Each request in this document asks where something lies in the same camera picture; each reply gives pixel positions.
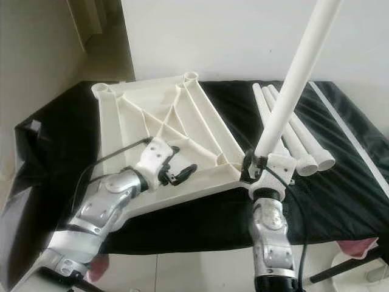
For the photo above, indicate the white tape strip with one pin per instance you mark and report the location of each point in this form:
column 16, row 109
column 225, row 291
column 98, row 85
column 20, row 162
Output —
column 352, row 134

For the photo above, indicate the black tablecloth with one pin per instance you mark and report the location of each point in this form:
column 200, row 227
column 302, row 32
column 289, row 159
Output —
column 48, row 176

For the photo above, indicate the white plastic table top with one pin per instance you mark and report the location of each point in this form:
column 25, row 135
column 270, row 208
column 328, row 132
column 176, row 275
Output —
column 158, row 103

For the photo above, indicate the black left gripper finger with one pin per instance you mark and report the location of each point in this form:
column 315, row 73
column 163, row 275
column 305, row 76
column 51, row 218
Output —
column 187, row 172
column 174, row 151

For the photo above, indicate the grey tape patch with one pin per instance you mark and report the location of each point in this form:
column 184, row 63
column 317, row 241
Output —
column 36, row 126

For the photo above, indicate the black metal table leg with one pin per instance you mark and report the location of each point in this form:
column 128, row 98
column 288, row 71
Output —
column 349, row 269

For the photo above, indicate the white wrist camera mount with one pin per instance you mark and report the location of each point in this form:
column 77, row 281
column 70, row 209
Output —
column 153, row 158
column 279, row 165

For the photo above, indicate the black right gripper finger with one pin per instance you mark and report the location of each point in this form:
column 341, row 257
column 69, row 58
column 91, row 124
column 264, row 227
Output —
column 261, row 163
column 246, row 165

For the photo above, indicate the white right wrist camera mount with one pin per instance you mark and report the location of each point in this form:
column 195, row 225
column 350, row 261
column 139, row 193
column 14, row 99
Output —
column 279, row 165

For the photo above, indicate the pink rounded object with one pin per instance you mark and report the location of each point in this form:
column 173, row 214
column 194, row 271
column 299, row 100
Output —
column 357, row 246
column 99, row 269

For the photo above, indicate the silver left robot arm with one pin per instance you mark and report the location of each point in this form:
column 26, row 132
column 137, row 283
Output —
column 103, row 213

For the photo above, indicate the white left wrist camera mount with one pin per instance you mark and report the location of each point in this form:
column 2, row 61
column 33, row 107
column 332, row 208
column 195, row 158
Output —
column 153, row 158

